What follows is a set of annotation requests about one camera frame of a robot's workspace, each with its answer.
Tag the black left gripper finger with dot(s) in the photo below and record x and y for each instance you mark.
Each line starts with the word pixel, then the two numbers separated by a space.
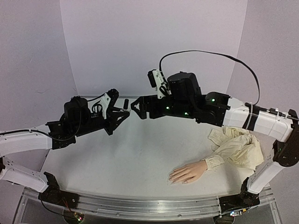
pixel 116 110
pixel 115 120

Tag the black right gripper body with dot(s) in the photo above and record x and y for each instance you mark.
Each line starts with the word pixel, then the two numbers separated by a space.
pixel 145 107

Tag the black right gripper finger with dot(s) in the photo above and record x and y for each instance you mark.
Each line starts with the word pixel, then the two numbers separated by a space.
pixel 140 103
pixel 141 112

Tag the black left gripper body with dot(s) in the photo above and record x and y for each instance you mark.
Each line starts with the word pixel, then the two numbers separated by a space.
pixel 87 128

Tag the black nail polish brush cap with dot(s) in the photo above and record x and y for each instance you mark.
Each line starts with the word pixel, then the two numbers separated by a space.
pixel 126 102

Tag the clear nail polish bottle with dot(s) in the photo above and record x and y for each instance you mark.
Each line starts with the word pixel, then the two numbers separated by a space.
pixel 128 110

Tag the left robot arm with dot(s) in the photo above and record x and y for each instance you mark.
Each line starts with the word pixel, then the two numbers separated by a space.
pixel 17 141

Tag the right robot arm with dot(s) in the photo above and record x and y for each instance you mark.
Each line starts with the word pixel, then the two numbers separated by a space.
pixel 282 126

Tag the cream cloth sleeve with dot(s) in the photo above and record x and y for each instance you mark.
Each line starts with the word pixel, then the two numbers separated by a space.
pixel 234 145

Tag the mannequin hand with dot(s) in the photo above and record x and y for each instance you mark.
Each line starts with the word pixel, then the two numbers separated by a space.
pixel 188 173

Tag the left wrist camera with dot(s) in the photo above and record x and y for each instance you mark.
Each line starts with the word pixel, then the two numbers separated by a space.
pixel 107 101

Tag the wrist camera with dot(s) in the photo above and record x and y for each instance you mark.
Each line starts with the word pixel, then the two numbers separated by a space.
pixel 107 101
pixel 159 83

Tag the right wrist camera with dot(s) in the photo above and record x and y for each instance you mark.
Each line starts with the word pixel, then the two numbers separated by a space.
pixel 159 83

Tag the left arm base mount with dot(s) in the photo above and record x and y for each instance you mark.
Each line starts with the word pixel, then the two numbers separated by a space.
pixel 54 195

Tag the aluminium front rail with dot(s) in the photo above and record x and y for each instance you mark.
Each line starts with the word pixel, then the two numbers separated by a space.
pixel 100 209

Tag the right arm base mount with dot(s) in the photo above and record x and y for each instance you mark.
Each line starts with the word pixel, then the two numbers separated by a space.
pixel 243 200

